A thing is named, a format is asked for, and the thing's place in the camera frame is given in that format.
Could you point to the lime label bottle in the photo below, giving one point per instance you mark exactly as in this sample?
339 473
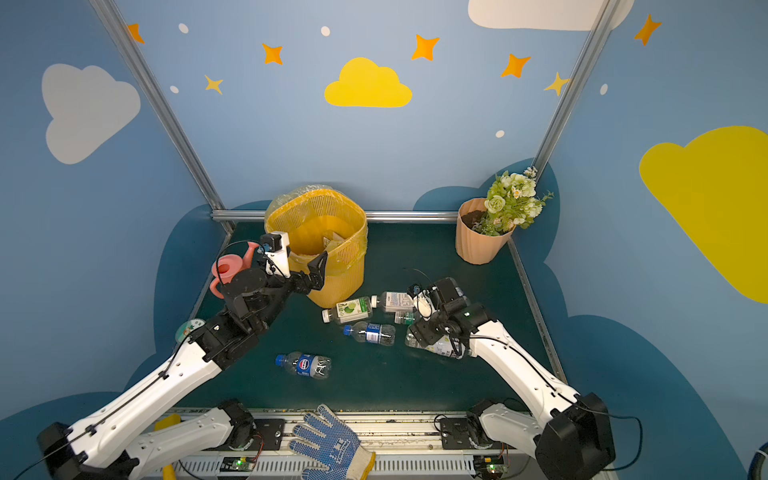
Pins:
350 310

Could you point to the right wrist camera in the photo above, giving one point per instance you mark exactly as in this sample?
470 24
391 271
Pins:
423 304

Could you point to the white green artificial flowers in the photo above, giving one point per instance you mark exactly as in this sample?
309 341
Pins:
511 202

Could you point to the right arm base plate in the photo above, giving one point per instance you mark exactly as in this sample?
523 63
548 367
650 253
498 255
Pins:
462 433

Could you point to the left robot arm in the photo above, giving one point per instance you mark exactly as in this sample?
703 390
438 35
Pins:
113 443

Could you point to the pink plastic watering can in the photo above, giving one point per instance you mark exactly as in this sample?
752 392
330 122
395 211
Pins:
227 266

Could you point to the pepsi blue label bottle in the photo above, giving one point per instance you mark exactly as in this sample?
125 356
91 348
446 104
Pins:
305 365

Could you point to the blue dotted work glove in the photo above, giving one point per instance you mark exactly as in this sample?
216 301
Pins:
327 440

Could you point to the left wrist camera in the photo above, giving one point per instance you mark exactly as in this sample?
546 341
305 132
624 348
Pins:
275 249

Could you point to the aluminium frame rail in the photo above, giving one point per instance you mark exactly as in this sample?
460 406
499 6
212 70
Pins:
399 217

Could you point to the blue label water bottle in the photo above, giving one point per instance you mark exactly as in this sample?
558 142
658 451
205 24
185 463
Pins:
366 332

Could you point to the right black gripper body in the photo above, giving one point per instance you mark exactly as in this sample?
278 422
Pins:
429 327

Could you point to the yellow slatted waste bin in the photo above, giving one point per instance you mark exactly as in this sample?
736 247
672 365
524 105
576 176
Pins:
336 282

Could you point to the green circuit board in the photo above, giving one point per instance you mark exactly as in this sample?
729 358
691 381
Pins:
489 467
238 464

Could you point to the right green circuit board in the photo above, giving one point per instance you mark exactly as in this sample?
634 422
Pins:
489 467

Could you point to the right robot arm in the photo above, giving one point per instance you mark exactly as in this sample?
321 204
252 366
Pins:
569 435

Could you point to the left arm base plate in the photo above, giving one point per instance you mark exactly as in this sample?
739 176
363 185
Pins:
265 435

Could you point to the white label long bottle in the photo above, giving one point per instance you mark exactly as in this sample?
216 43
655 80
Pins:
445 346

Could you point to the grey label clear bottle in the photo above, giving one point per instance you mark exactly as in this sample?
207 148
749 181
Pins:
393 302

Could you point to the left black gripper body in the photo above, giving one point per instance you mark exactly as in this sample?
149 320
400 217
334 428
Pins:
302 282

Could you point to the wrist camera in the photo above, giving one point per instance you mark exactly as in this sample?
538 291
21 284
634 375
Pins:
423 304
275 249

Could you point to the peach ribbed flower pot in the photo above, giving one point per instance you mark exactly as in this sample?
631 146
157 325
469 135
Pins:
471 246

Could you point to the clear yellow bin liner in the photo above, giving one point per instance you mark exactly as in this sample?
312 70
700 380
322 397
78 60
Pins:
294 201

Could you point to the yellow toy shovel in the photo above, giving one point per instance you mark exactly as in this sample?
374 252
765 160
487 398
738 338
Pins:
168 471

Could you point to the left green circuit board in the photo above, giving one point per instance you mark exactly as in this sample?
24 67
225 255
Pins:
238 464

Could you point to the small round tin can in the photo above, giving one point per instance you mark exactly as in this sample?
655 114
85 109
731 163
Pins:
186 328

